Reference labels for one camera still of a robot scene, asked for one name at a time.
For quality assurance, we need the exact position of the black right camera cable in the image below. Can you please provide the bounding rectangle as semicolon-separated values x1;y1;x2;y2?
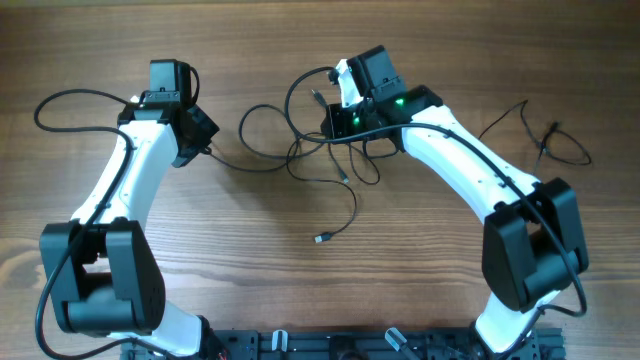
283;66;588;359

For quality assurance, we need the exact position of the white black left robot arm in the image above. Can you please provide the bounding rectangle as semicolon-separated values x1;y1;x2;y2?
35;102;218;358

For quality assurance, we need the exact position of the black aluminium base frame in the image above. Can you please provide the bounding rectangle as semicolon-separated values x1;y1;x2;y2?
119;327;567;360

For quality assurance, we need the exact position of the black left camera cable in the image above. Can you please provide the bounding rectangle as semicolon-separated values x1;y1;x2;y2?
33;64;201;360

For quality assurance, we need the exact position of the black thin USB cable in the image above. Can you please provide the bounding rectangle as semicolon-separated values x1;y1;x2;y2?
477;98;594;176

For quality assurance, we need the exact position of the black camera cable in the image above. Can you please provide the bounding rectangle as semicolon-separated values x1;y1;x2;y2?
33;64;201;360
283;66;588;359

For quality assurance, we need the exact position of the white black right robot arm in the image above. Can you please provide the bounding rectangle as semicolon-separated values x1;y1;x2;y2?
321;46;589;356

